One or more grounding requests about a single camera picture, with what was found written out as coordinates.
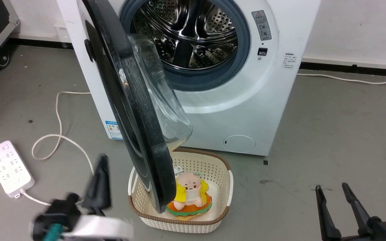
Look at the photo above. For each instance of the cream perforated laundry basket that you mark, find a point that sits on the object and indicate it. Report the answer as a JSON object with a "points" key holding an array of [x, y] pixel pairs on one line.
{"points": [[219, 187]]}

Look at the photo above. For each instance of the grey rubber door gasket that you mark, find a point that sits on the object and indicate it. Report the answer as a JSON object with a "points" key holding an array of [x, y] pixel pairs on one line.
{"points": [[209, 78]]}

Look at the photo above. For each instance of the stainless steel washer drum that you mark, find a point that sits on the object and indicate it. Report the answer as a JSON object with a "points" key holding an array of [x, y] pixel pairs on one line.
{"points": [[193, 30]]}

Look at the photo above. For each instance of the blue energy label sticker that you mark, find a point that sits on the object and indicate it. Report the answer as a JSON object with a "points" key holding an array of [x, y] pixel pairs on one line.
{"points": [[114, 130]]}

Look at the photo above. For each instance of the round white filter cover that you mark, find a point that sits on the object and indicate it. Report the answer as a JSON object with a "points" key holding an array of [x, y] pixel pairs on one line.
{"points": [[239, 143]]}

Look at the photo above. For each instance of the white wall box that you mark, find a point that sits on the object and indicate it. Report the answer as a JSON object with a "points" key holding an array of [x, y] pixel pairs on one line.
{"points": [[62, 31]]}

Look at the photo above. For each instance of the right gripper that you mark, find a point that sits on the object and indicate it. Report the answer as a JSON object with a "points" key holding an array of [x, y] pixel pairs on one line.
{"points": [[384, 231]]}

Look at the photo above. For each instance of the grey warning sticker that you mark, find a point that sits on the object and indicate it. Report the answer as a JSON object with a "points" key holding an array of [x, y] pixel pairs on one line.
{"points": [[262, 25]]}

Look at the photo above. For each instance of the black door latch socket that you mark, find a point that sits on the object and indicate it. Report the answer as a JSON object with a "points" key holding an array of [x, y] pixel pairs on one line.
{"points": [[262, 51]]}

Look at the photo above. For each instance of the black caster wheel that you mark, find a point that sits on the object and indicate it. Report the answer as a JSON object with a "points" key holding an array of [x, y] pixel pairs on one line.
{"points": [[1, 58]]}

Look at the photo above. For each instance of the plush doll on burger cushion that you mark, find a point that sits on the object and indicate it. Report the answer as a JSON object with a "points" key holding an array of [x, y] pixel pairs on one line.
{"points": [[193, 194]]}

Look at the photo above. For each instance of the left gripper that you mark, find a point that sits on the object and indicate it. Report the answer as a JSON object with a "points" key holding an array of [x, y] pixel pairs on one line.
{"points": [[79, 227]]}

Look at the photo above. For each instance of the white power strip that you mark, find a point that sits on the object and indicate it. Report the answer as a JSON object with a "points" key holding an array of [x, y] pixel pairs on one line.
{"points": [[9, 168]]}

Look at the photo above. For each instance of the white front-load washing machine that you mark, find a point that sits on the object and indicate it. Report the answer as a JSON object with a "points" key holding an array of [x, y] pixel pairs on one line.
{"points": [[263, 100]]}

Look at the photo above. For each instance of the black round washing machine door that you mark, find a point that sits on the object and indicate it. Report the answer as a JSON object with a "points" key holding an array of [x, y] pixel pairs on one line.
{"points": [[136, 110]]}

